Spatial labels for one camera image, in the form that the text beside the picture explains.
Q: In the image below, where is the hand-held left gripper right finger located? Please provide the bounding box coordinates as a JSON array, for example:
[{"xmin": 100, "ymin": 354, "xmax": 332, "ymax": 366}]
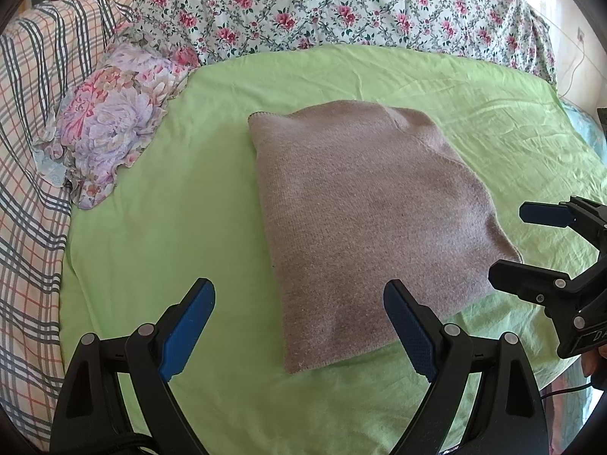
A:
[{"xmin": 383, "ymin": 279, "xmax": 551, "ymax": 455}]

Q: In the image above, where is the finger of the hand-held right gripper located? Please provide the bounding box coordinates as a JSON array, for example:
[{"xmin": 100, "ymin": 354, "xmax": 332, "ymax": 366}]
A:
[
  {"xmin": 519, "ymin": 196, "xmax": 607, "ymax": 248},
  {"xmin": 488, "ymin": 259, "xmax": 578, "ymax": 307}
]

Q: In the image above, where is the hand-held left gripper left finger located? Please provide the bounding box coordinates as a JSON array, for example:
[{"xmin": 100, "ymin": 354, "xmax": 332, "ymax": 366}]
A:
[{"xmin": 50, "ymin": 277, "xmax": 217, "ymax": 455}]

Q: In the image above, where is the beige knit sweater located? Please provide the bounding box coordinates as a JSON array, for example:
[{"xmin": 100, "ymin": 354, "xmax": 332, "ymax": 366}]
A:
[{"xmin": 247, "ymin": 99, "xmax": 525, "ymax": 375}]

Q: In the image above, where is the person's right hand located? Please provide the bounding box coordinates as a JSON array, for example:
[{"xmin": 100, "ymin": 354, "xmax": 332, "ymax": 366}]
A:
[{"xmin": 582, "ymin": 344, "xmax": 607, "ymax": 378}]

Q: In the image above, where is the light green bed sheet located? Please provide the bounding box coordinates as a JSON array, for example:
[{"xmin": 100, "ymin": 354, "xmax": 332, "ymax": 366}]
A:
[{"xmin": 59, "ymin": 46, "xmax": 607, "ymax": 455}]

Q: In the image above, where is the plaid blanket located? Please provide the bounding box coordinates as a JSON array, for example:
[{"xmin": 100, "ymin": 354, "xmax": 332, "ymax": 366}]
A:
[{"xmin": 0, "ymin": 0, "xmax": 143, "ymax": 439}]

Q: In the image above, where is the floral ruffled pillow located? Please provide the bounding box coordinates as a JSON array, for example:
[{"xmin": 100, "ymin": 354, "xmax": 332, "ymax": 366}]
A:
[{"xmin": 32, "ymin": 40, "xmax": 201, "ymax": 210}]

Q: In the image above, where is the floral quilt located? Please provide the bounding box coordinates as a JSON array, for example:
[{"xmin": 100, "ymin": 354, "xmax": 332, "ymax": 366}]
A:
[{"xmin": 127, "ymin": 0, "xmax": 559, "ymax": 87}]

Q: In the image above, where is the black cable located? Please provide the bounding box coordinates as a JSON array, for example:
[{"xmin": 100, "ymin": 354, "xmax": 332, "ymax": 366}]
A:
[{"xmin": 541, "ymin": 383, "xmax": 605, "ymax": 400}]

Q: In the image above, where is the white charging cable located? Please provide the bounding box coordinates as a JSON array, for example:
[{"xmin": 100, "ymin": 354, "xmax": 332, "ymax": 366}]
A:
[{"xmin": 558, "ymin": 35, "xmax": 591, "ymax": 101}]

